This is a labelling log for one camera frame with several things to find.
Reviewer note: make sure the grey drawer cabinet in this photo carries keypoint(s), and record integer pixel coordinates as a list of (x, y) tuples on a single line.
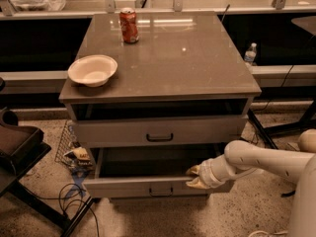
[(184, 65)]

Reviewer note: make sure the wire mesh basket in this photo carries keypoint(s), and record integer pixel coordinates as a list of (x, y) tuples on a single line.
[(70, 153)]

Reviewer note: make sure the red soda can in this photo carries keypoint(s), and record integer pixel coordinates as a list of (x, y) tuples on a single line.
[(127, 19)]

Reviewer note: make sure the grey drawer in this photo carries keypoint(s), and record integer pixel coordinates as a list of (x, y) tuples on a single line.
[(158, 131), (150, 171)]

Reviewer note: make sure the clear plastic water bottle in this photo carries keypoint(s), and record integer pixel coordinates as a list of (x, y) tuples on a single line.
[(250, 54)]

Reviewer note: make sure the black floor stand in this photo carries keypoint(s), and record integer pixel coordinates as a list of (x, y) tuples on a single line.
[(10, 183), (260, 130)]

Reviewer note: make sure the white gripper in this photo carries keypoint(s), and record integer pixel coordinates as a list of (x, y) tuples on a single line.
[(208, 175)]

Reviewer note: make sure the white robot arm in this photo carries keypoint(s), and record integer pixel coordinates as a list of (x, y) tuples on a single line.
[(241, 158)]

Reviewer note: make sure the dark tray on left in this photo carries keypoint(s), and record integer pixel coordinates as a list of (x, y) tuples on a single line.
[(16, 142)]

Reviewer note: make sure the black floor stand right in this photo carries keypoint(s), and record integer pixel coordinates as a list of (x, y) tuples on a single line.
[(260, 130)]

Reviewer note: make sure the grey top drawer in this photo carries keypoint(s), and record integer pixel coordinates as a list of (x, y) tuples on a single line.
[(158, 131)]

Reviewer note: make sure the black floor stand left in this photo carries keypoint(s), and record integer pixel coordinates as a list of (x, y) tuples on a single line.
[(10, 183)]

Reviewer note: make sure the white bowl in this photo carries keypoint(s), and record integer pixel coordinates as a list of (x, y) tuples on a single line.
[(92, 70)]

